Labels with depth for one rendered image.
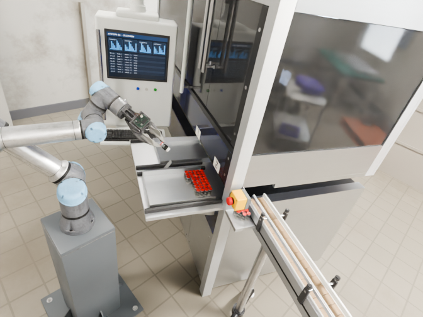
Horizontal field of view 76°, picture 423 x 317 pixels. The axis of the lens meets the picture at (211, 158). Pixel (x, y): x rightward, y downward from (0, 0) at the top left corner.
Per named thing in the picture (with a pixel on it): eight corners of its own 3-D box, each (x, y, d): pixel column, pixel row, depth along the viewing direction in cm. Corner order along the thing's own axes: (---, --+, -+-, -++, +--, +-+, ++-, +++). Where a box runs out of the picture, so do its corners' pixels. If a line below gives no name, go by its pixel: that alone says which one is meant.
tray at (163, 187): (200, 171, 162) (201, 166, 160) (214, 201, 143) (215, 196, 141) (142, 176, 150) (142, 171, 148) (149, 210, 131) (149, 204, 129)
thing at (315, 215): (224, 136, 378) (237, 75, 328) (315, 266, 225) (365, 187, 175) (152, 140, 342) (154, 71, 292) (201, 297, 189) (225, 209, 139)
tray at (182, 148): (201, 139, 191) (201, 135, 189) (213, 161, 172) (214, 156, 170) (152, 142, 179) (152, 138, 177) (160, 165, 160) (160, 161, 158)
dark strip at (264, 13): (223, 177, 141) (264, 5, 96) (226, 183, 138) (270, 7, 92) (221, 177, 141) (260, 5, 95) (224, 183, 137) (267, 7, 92)
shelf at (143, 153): (198, 138, 196) (198, 136, 195) (236, 207, 144) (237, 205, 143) (129, 141, 179) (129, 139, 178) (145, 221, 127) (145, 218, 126)
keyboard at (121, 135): (161, 132, 206) (162, 129, 205) (163, 141, 195) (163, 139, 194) (105, 131, 195) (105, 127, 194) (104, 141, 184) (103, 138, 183)
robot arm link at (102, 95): (93, 95, 117) (104, 79, 115) (112, 111, 118) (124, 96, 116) (83, 94, 109) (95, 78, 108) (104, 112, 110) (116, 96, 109)
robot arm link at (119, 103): (109, 113, 116) (123, 100, 118) (118, 120, 116) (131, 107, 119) (108, 106, 108) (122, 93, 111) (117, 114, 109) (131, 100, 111)
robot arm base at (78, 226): (67, 241, 120) (64, 226, 115) (55, 220, 128) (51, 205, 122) (101, 225, 130) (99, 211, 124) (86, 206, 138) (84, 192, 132)
